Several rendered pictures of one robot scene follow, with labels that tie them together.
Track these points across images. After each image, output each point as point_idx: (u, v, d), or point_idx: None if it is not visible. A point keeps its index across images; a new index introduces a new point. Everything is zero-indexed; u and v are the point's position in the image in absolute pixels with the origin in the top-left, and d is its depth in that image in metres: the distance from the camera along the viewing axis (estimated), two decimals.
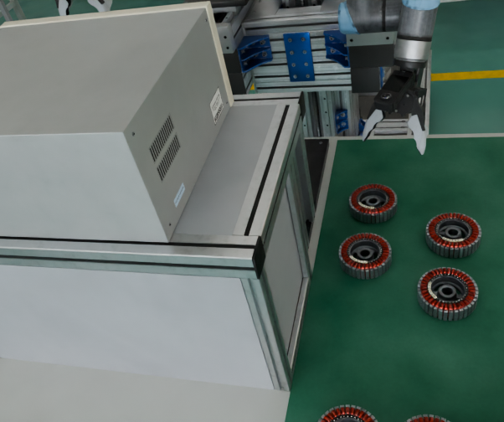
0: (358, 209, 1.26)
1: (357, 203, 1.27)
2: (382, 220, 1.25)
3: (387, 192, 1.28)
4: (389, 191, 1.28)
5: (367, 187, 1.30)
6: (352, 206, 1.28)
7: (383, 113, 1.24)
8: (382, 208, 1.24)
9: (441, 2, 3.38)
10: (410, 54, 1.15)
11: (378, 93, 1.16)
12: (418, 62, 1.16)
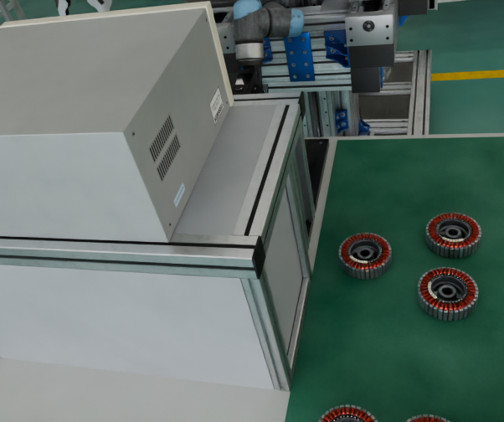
0: None
1: None
2: None
3: None
4: None
5: None
6: None
7: None
8: None
9: (441, 2, 3.38)
10: (249, 54, 1.41)
11: (231, 88, 1.39)
12: (256, 59, 1.42)
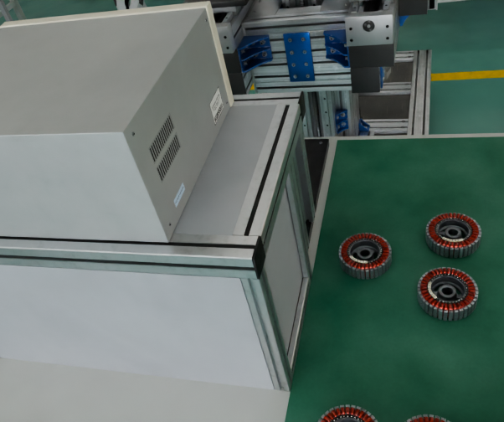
0: None
1: None
2: None
3: None
4: None
5: None
6: None
7: None
8: None
9: (441, 2, 3.38)
10: None
11: None
12: None
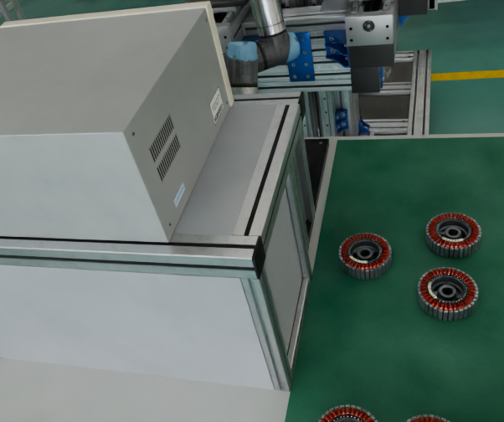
0: None
1: None
2: None
3: None
4: None
5: None
6: None
7: None
8: None
9: (441, 2, 3.38)
10: None
11: None
12: None
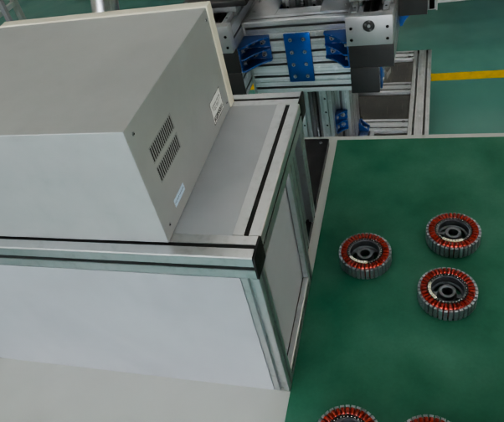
0: None
1: None
2: None
3: None
4: None
5: None
6: None
7: None
8: None
9: (441, 2, 3.38)
10: None
11: None
12: None
